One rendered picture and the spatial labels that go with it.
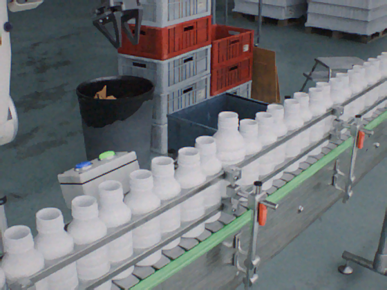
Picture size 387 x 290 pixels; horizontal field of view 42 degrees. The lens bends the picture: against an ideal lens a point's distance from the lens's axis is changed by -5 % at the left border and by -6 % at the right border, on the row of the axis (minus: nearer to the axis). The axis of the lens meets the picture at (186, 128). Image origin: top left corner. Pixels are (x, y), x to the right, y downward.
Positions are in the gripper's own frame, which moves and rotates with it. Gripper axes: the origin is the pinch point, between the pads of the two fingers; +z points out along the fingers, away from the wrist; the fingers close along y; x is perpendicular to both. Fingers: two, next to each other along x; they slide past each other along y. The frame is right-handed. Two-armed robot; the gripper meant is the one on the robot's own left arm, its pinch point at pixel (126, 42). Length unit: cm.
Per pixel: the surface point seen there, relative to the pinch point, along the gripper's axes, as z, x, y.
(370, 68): 24, -35, 63
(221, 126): 21.4, -20.6, -6.7
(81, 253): 30, -14, -43
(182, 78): 15, 127, 213
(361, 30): 26, 97, 648
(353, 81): 25, -32, 51
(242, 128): 23.6, -21.4, -0.5
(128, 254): 34.6, -12.7, -32.8
